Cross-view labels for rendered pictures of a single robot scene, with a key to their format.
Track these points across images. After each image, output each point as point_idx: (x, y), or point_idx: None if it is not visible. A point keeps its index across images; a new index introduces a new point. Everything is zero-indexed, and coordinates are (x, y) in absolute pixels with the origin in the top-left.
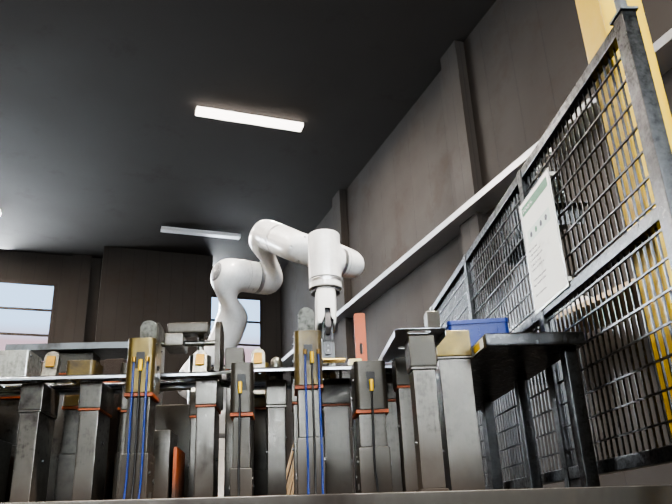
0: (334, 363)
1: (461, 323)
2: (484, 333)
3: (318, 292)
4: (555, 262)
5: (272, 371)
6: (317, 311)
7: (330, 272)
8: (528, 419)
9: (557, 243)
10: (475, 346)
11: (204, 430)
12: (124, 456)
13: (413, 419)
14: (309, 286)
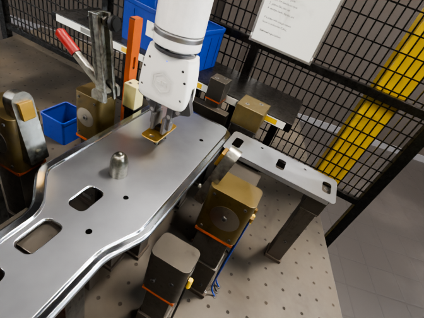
0: (119, 93)
1: (206, 35)
2: (212, 42)
3: (190, 68)
4: (307, 36)
5: (144, 192)
6: (184, 96)
7: (204, 33)
8: (200, 93)
9: (322, 28)
10: (267, 116)
11: (74, 296)
12: None
13: (288, 229)
14: (169, 45)
